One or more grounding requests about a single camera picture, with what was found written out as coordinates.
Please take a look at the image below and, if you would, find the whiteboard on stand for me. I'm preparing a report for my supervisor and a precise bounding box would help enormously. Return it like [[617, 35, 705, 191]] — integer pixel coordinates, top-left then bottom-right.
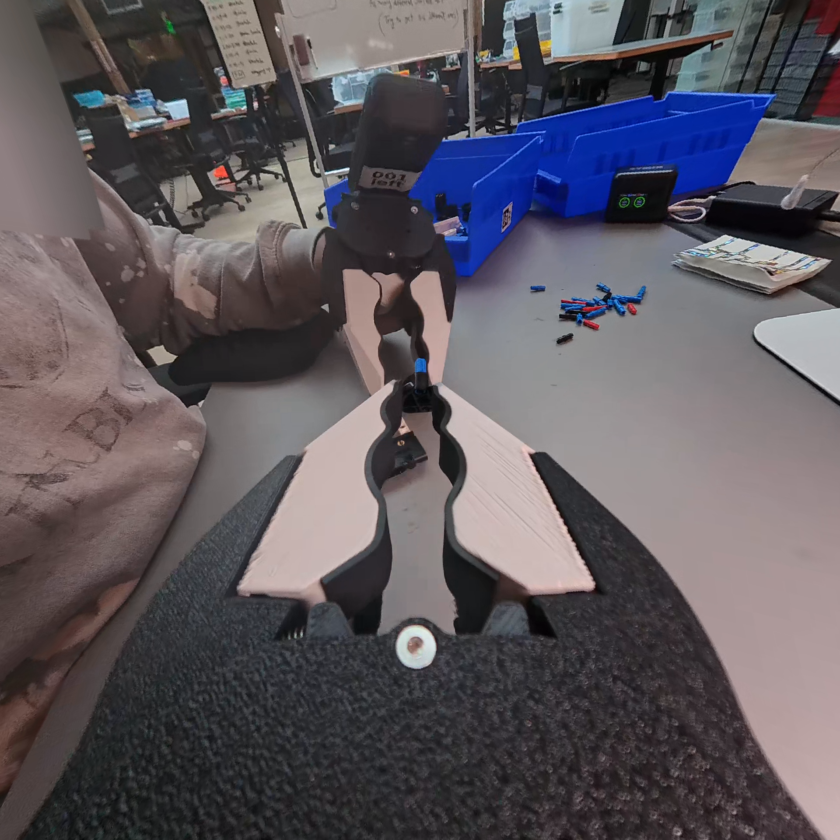
[[274, 0, 480, 188]]

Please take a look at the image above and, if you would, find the person's grey sweatshirt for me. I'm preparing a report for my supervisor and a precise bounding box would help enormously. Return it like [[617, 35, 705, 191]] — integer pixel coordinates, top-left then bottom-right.
[[0, 171, 207, 795]]

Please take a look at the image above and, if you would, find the book stand with white base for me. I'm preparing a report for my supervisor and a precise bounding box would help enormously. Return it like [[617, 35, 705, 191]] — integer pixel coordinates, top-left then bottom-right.
[[753, 308, 840, 403]]

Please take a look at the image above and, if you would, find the folded paper booklet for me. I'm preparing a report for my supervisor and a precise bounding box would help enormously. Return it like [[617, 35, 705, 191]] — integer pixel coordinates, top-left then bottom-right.
[[671, 234, 833, 295]]

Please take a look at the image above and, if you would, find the cluttered background table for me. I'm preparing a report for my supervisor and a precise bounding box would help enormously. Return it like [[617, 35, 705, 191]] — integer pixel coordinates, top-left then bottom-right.
[[72, 85, 250, 152]]

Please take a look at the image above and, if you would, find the person's left forearm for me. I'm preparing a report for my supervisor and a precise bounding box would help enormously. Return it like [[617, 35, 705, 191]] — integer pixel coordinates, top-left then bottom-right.
[[98, 220, 339, 355]]

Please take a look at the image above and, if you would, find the black toy brick assembly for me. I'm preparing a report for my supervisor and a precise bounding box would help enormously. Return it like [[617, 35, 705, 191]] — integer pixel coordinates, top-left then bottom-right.
[[386, 375, 435, 480]]

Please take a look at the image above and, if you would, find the black office chair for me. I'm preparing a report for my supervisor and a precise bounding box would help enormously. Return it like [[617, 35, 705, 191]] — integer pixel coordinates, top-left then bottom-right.
[[512, 13, 572, 119], [180, 85, 253, 221], [233, 85, 290, 191]]

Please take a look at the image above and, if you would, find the rack of storage drawers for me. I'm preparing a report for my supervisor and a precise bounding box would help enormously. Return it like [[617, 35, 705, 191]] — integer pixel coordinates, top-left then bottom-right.
[[742, 0, 840, 122]]

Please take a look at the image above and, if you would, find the thin wire tether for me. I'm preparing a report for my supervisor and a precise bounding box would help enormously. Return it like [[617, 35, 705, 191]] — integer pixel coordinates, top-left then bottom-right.
[[781, 147, 840, 211]]

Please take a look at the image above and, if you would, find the white storage box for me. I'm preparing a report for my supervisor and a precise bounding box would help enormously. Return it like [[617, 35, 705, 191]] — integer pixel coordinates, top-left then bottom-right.
[[550, 0, 627, 56]]

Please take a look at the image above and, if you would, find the black power adapter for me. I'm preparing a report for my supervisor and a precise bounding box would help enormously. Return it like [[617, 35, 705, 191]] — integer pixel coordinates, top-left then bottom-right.
[[705, 182, 840, 238]]

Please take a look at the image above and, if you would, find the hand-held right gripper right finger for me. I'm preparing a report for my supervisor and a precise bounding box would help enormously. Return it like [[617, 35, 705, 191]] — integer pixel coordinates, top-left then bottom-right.
[[432, 384, 597, 635]]

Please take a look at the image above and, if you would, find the blue plastic bin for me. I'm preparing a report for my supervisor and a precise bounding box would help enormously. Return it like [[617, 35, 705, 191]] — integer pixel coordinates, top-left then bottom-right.
[[517, 91, 777, 219]]

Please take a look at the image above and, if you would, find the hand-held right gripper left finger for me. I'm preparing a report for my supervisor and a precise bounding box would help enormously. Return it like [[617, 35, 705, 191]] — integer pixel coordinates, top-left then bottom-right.
[[236, 379, 404, 635]]

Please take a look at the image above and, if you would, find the handwritten paper sheet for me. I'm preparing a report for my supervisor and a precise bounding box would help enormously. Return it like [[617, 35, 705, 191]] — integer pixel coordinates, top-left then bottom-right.
[[197, 0, 278, 89]]

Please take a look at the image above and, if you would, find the wooden background table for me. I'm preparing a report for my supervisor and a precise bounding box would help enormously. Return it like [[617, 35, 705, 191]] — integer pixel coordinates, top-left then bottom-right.
[[508, 29, 735, 99]]

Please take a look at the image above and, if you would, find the black device with green display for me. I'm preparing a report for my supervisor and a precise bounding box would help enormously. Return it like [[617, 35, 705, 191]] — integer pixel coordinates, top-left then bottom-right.
[[604, 164, 679, 224]]

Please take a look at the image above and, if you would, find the black chair armrest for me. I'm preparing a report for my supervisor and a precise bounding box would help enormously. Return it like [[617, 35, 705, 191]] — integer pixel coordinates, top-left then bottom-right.
[[147, 311, 339, 408]]

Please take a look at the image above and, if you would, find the pile of coloured pins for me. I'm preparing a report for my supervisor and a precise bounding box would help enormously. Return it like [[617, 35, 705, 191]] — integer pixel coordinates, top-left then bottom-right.
[[529, 282, 648, 346]]

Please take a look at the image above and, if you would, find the grey desk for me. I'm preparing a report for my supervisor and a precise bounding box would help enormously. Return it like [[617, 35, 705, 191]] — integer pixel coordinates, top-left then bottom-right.
[[0, 118, 840, 840]]

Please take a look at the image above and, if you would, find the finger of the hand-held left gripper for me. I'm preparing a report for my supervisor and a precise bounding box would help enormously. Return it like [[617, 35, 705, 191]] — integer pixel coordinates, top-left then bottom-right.
[[403, 266, 455, 387], [341, 269, 395, 396]]

